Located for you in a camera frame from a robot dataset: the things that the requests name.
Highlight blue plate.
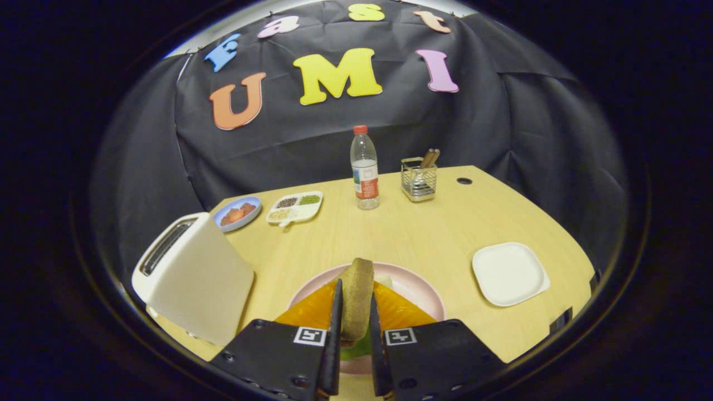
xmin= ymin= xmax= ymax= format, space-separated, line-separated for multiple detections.
xmin=213 ymin=196 xmax=262 ymax=233

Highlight brown toast bread slice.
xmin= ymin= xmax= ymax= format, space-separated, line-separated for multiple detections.
xmin=338 ymin=257 xmax=375 ymax=343

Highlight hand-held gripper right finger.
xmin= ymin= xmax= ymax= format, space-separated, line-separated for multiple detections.
xmin=369 ymin=281 xmax=506 ymax=401

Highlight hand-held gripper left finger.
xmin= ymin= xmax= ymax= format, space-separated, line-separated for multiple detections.
xmin=210 ymin=278 xmax=344 ymax=401

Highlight metal wire utensil holder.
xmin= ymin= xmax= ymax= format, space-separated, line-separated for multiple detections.
xmin=401 ymin=157 xmax=438 ymax=202

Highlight white compartment tray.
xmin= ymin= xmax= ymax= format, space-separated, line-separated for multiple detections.
xmin=266 ymin=191 xmax=324 ymax=228

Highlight white square plate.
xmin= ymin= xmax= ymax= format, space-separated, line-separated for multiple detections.
xmin=472 ymin=242 xmax=551 ymax=307

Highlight white toaster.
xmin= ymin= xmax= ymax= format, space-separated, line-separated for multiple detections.
xmin=131 ymin=212 xmax=255 ymax=347

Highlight green lettuce leaf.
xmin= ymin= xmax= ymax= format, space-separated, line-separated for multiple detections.
xmin=340 ymin=273 xmax=394 ymax=361

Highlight clear water bottle red cap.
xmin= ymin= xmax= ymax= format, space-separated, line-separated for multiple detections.
xmin=350 ymin=125 xmax=380 ymax=211

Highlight black backdrop cloth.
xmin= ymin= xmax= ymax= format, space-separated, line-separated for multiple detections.
xmin=92 ymin=0 xmax=630 ymax=279

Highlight orange-red food pieces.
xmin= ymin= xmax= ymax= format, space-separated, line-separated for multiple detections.
xmin=221 ymin=202 xmax=257 ymax=226

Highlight pink round plate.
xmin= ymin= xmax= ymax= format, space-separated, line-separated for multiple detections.
xmin=288 ymin=262 xmax=446 ymax=376

